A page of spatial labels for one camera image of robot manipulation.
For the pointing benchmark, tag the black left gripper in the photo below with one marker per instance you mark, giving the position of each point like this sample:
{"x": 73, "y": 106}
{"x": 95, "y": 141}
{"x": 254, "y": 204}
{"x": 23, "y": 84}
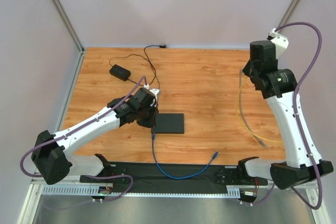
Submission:
{"x": 148, "y": 119}

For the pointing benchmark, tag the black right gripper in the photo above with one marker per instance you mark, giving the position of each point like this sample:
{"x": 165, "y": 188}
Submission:
{"x": 250, "y": 69}

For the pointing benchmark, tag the black network switch box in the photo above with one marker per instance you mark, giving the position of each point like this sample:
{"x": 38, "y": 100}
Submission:
{"x": 169, "y": 123}

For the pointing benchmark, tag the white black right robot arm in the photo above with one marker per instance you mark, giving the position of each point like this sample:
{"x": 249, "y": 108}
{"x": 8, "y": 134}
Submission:
{"x": 277, "y": 87}

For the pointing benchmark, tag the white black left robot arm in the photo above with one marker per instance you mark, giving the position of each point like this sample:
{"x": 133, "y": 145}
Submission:
{"x": 53, "y": 153}

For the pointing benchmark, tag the black power adapter brick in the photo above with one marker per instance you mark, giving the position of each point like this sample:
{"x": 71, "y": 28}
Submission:
{"x": 120, "y": 72}

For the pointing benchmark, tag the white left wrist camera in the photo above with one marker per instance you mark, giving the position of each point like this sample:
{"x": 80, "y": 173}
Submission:
{"x": 155, "y": 92}

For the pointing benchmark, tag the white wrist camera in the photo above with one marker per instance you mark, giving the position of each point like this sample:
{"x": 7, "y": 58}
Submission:
{"x": 155, "y": 92}
{"x": 281, "y": 42}

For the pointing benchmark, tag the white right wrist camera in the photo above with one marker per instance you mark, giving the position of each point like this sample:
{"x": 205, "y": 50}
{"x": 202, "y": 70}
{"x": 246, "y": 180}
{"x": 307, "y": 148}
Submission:
{"x": 281, "y": 42}

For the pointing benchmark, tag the black base plate strip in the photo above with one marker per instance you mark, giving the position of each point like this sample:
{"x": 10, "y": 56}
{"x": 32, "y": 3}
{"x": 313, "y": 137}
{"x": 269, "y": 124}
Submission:
{"x": 150, "y": 178}

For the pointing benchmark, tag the aluminium front rail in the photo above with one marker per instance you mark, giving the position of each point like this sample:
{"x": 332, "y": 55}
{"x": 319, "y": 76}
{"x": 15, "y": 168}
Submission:
{"x": 284, "y": 176}

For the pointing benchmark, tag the left aluminium frame post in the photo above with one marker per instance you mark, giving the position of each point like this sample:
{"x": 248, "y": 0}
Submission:
{"x": 67, "y": 23}

